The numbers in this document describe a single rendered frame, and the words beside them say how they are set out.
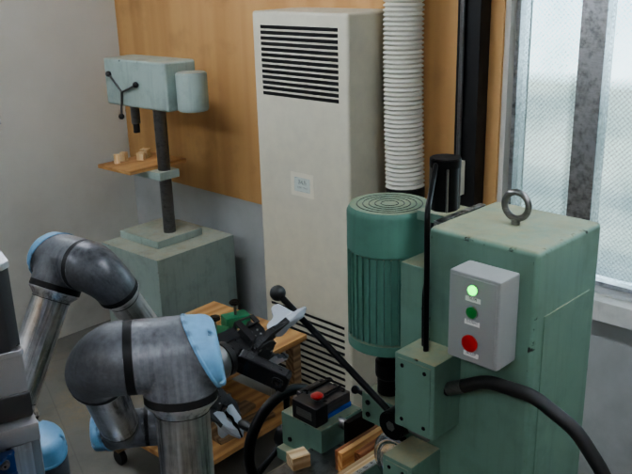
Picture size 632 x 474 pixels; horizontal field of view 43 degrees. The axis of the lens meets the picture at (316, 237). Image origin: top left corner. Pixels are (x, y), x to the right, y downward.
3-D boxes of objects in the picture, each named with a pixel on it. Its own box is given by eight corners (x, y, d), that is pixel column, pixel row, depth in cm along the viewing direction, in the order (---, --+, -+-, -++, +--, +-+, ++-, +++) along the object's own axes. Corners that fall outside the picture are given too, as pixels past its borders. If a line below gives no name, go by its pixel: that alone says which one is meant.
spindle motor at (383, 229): (384, 317, 185) (384, 186, 175) (447, 339, 173) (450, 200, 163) (331, 342, 173) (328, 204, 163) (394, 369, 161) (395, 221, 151)
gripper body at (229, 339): (256, 311, 170) (211, 330, 162) (281, 338, 166) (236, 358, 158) (247, 337, 175) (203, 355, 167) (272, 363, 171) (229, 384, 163)
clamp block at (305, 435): (323, 419, 205) (323, 387, 202) (363, 439, 195) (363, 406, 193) (280, 444, 195) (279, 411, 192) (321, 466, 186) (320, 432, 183)
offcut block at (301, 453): (304, 457, 184) (303, 446, 183) (310, 466, 181) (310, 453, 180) (286, 463, 182) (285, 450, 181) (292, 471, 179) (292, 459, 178)
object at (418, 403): (420, 406, 156) (421, 337, 151) (459, 423, 150) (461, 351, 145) (392, 424, 150) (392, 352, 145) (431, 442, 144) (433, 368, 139)
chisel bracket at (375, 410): (381, 412, 185) (381, 379, 183) (431, 434, 176) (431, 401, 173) (360, 425, 181) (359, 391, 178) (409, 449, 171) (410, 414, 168)
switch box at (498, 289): (466, 342, 144) (469, 259, 138) (515, 360, 137) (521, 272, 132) (446, 355, 139) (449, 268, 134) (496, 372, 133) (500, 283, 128)
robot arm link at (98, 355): (43, 388, 114) (95, 466, 157) (122, 381, 116) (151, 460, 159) (45, 314, 120) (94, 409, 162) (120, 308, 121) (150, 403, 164)
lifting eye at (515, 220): (503, 219, 146) (505, 184, 144) (532, 226, 142) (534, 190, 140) (498, 222, 145) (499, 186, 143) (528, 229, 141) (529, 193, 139)
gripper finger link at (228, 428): (236, 448, 207) (215, 420, 211) (243, 434, 203) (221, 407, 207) (227, 452, 205) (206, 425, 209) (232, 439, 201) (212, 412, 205)
